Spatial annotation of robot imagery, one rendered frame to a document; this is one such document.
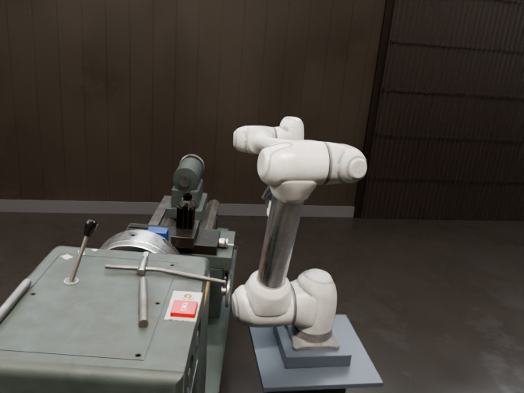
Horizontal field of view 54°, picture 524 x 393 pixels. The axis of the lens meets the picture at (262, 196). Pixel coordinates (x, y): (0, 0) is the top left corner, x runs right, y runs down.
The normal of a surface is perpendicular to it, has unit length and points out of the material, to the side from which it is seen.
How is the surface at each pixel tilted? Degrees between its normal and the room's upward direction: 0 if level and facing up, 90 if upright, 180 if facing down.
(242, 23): 90
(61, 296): 0
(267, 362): 0
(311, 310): 84
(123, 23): 90
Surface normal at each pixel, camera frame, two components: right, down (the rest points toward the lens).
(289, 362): 0.15, 0.35
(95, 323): 0.08, -0.94
